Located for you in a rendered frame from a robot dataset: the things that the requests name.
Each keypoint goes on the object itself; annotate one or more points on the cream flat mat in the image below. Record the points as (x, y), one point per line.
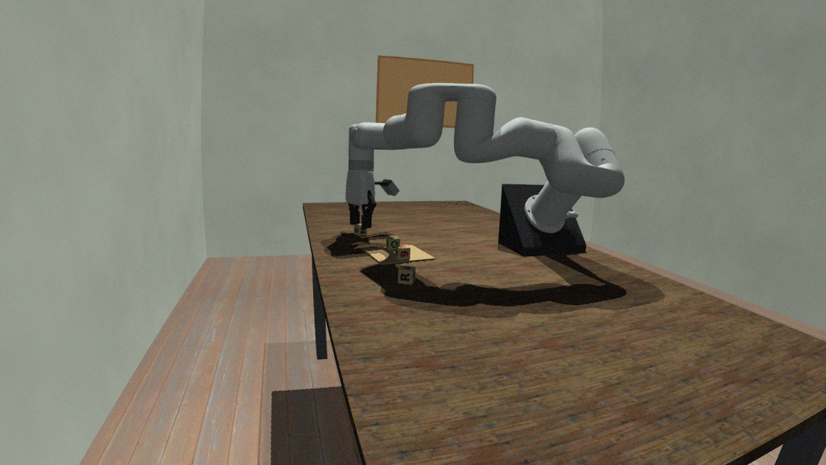
(385, 256)

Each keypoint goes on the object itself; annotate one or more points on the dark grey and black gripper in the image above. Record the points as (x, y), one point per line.
(360, 188)

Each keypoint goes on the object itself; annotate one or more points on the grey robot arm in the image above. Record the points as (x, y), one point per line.
(577, 165)

